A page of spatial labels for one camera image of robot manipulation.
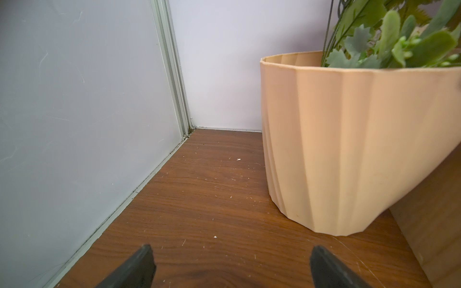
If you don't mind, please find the beige ribbed plant pot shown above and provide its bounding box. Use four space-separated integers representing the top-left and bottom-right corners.
260 52 461 236

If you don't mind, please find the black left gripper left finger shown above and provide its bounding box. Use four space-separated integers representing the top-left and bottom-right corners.
96 244 157 288

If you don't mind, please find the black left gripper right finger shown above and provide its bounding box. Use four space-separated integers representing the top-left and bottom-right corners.
310 246 371 288

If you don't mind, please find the green artificial flower plant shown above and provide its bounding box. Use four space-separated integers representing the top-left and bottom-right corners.
321 0 461 69

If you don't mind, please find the wooden two-tier shelf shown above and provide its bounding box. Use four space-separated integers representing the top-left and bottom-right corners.
390 146 461 288

